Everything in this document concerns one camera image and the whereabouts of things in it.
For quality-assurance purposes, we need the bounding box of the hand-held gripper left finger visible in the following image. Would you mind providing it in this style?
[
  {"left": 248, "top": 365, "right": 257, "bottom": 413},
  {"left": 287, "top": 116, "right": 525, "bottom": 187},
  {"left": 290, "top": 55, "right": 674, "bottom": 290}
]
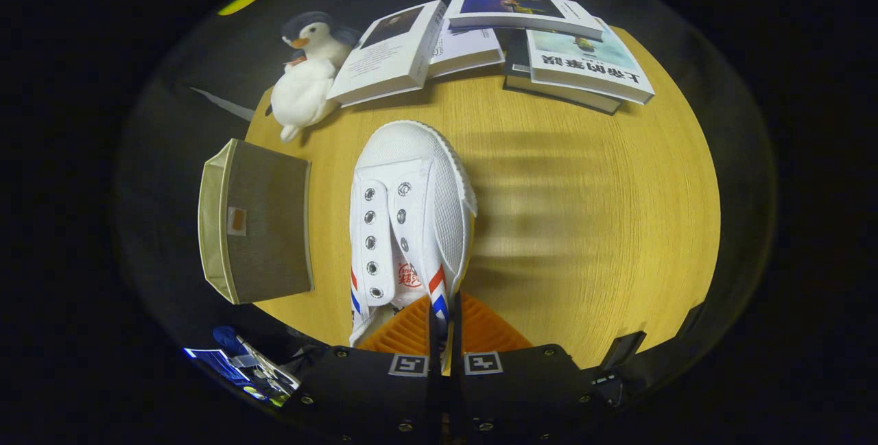
[{"left": 283, "top": 294, "right": 443, "bottom": 445}]

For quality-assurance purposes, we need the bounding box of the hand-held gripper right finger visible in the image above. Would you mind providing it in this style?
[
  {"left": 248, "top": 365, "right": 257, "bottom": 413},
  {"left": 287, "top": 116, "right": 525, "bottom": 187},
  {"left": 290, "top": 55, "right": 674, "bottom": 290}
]
[{"left": 449, "top": 292, "right": 608, "bottom": 445}]

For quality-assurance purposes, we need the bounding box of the beige fabric storage box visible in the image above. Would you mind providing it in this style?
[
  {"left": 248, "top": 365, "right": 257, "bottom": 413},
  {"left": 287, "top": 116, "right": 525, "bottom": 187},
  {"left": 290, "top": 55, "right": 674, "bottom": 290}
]
[{"left": 198, "top": 139, "right": 315, "bottom": 306}]

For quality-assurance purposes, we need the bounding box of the white canvas shoe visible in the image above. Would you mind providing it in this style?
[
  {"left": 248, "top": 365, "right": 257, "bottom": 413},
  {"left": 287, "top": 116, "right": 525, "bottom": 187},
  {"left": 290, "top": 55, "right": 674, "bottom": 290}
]
[{"left": 348, "top": 120, "right": 479, "bottom": 372}]

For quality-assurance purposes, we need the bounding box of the blue cloth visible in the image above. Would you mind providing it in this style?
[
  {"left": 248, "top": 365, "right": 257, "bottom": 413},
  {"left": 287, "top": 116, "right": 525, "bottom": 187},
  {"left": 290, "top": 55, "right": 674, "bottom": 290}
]
[{"left": 212, "top": 326, "right": 242, "bottom": 354}]

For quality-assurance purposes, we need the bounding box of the computer screen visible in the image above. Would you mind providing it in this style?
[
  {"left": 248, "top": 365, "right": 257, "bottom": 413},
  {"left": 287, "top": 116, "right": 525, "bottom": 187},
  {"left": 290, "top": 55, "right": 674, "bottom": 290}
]
[{"left": 183, "top": 347, "right": 249, "bottom": 385}]

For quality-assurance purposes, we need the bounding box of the white plush toy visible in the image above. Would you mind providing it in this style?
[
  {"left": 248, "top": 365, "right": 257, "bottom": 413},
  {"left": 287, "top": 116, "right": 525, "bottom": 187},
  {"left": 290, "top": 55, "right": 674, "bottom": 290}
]
[{"left": 265, "top": 58, "right": 341, "bottom": 143}]

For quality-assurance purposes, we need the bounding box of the book with green cover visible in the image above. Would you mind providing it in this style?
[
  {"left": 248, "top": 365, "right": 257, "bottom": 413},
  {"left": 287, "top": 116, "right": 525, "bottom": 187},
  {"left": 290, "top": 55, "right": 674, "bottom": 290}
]
[{"left": 526, "top": 18, "right": 656, "bottom": 106}]

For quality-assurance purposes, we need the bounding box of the white book with portrait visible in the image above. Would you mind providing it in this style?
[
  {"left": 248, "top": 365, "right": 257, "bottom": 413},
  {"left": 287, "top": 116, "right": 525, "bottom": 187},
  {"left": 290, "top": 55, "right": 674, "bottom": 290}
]
[{"left": 327, "top": 0, "right": 448, "bottom": 108}]

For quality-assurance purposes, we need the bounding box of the plain white book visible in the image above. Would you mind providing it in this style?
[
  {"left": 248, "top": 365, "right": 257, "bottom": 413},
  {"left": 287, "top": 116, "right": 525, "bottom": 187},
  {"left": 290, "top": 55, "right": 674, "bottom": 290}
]
[{"left": 429, "top": 20, "right": 506, "bottom": 81}]

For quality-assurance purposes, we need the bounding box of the grey penguin plush toy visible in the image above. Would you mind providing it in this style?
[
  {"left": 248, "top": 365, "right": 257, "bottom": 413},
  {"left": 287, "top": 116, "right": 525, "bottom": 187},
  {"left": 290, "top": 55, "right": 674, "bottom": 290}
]
[{"left": 281, "top": 11, "right": 363, "bottom": 69}]

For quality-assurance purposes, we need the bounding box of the book with blue picture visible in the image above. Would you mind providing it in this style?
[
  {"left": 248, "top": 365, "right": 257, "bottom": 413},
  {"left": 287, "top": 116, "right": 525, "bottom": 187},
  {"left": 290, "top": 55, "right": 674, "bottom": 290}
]
[{"left": 444, "top": 0, "right": 606, "bottom": 42}]

